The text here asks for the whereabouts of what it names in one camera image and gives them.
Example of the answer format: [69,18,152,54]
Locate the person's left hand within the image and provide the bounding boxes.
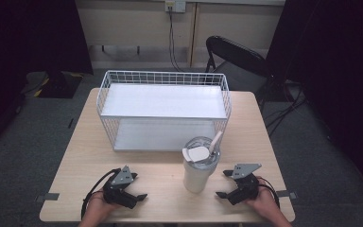
[86,189,121,219]

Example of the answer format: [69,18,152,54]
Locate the person's right hand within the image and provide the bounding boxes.
[245,177,281,219]

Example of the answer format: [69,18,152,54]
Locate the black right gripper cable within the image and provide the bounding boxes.
[257,177,281,209]

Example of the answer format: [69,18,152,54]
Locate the black curtain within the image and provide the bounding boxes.
[265,0,363,198]

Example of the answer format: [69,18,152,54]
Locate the white tumbler with straw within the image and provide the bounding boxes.
[181,130,224,194]

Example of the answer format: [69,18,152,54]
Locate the black folding chair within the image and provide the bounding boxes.
[204,35,278,107]

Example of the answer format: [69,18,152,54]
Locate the white wire shelf rack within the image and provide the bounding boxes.
[95,69,233,152]

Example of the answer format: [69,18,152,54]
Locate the white wall outlet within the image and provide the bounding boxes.
[164,0,187,14]

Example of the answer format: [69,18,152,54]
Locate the black floor cables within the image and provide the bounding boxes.
[262,83,309,135]

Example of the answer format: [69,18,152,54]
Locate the grey tape strip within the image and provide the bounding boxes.
[275,189,299,201]
[34,192,61,203]

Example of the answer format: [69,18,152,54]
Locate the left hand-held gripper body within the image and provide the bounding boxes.
[102,165,139,210]

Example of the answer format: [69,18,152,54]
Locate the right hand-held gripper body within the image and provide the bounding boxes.
[227,163,263,206]

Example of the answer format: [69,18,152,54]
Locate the black wall cable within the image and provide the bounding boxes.
[168,7,186,74]

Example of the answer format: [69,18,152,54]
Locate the dark stand base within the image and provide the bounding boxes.
[21,70,85,99]

